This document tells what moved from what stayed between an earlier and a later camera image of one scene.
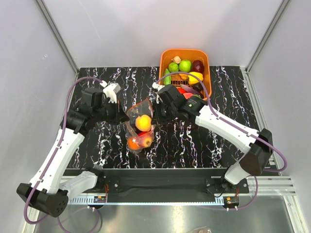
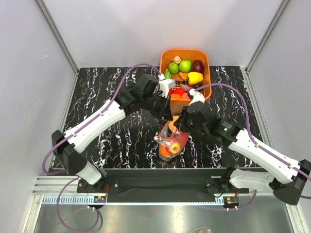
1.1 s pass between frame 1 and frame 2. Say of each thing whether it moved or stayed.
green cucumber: stayed
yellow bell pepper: stayed
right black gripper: moved
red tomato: stayed
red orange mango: moved
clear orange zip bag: moved
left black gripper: moved
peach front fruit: moved
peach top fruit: moved
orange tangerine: moved
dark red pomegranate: stayed
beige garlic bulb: stayed
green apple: stayed
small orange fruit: stayed
